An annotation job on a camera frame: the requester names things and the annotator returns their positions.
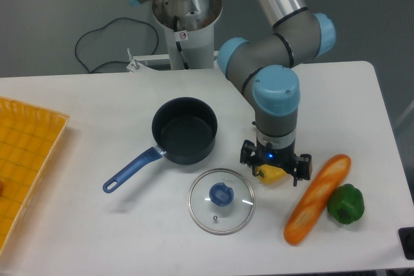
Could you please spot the glass lid with blue knob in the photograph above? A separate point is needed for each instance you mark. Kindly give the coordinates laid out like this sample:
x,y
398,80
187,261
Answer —
x,y
221,201

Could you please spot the long orange bread loaf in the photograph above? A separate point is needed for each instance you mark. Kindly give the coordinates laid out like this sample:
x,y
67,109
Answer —
x,y
308,210

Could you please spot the green bell pepper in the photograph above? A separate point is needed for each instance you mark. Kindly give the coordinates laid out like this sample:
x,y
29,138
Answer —
x,y
346,204

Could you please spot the dark saucepan with blue handle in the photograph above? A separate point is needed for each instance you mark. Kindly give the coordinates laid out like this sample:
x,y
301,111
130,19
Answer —
x,y
184,130

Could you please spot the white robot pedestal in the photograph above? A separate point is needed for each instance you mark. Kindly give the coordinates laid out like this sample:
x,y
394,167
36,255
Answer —
x,y
189,31

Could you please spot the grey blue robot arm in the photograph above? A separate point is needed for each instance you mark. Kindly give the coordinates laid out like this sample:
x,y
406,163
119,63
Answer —
x,y
262,71

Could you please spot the black device at table edge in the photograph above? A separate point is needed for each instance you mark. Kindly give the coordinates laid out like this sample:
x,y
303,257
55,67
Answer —
x,y
406,236

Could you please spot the yellow bell pepper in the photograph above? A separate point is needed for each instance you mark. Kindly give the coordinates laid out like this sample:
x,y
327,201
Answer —
x,y
268,174

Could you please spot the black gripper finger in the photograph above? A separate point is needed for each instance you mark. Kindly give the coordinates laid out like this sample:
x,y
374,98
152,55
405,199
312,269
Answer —
x,y
300,167
248,156

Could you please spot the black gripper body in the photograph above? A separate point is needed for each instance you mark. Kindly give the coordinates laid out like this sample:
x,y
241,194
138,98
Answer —
x,y
281,158

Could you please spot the yellow woven basket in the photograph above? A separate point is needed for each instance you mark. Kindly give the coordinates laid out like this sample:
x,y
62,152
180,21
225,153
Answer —
x,y
29,135

